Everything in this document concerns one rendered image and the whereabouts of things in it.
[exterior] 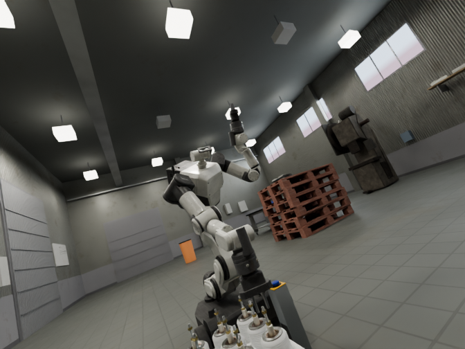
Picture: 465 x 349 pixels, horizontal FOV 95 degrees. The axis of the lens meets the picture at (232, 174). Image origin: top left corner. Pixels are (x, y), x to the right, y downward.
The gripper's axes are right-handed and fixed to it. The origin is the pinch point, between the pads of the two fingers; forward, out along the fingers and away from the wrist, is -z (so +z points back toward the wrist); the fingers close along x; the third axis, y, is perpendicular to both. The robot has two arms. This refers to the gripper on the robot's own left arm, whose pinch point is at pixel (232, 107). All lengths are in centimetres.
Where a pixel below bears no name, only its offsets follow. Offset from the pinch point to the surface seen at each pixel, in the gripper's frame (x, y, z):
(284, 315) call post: 54, 2, 110
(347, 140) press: -508, -376, 10
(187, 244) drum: -510, 178, 222
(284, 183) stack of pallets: -217, -79, 76
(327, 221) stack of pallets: -224, -142, 158
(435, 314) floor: 59, -60, 121
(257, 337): 67, 15, 107
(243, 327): 56, 20, 110
